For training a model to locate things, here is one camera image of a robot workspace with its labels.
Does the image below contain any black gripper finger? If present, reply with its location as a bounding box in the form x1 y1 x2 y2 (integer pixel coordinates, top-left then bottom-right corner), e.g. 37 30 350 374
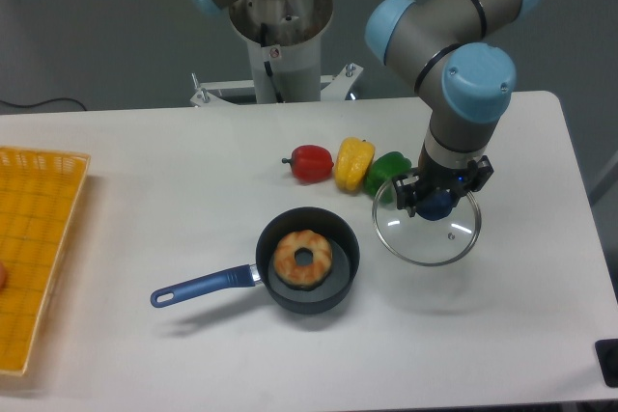
464 155 494 192
391 174 419 217

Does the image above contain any black floor cable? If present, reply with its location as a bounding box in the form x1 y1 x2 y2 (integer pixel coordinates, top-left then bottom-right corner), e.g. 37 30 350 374
0 96 88 111

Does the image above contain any green toy bell pepper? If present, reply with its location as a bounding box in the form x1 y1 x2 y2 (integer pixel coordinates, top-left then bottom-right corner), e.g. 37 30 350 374
363 151 412 198

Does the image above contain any yellow plastic basket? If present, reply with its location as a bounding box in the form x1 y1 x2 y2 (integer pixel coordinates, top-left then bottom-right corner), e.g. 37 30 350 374
1 146 91 376

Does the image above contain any black object table corner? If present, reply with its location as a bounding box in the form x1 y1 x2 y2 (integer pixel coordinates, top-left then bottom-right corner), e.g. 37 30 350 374
595 339 618 388

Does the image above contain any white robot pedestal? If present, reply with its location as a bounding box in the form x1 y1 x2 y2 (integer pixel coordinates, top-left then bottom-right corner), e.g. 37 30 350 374
190 0 363 107

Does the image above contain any dark pot blue handle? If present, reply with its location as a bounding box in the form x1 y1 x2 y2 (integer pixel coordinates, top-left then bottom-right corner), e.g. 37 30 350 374
151 206 360 315

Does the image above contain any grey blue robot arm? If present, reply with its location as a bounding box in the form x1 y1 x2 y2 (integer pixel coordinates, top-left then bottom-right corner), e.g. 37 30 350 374
192 0 540 220

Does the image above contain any yellow toy bell pepper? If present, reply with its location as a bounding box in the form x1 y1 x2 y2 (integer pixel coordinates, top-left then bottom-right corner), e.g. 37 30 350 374
334 137 375 192

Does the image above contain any glass pot lid blue knob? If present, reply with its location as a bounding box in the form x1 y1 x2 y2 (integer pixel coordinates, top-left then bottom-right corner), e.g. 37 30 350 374
372 179 482 266

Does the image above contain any glazed toy donut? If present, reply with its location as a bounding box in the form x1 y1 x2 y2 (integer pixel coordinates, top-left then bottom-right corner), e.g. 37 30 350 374
272 230 333 290

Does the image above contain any red toy bell pepper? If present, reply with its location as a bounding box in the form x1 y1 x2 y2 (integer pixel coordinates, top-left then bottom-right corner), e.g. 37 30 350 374
281 145 334 183

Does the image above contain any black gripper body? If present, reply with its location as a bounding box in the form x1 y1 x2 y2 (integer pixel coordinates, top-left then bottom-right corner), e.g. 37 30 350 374
419 143 478 198

